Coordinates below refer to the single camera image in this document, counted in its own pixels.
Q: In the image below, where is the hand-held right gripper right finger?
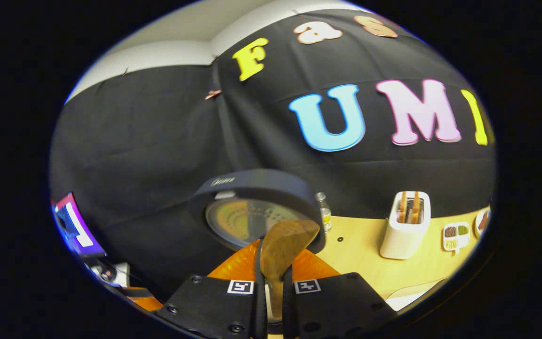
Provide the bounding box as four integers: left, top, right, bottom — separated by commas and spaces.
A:
283, 249, 396, 339

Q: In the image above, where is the white toaster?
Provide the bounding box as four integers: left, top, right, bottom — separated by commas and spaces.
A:
379, 191, 431, 260

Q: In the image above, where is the white round plate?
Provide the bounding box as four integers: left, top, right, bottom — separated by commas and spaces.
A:
473, 209, 492, 238

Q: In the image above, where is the white divided bean dish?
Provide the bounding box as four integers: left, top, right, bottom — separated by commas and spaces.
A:
442, 222, 470, 255

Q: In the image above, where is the small glass bottle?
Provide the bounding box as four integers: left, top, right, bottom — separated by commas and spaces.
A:
315, 192, 333, 233

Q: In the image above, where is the clear plastic container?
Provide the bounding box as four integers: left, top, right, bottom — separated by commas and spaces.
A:
386, 278, 448, 311

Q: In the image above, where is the wooden spoon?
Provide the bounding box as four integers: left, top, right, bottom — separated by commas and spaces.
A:
259, 220, 321, 321

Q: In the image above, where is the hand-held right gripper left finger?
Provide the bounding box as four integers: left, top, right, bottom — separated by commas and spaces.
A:
156, 240, 268, 339

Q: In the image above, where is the dark grey rice cooker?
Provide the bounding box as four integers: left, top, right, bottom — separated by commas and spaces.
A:
189, 169, 327, 255

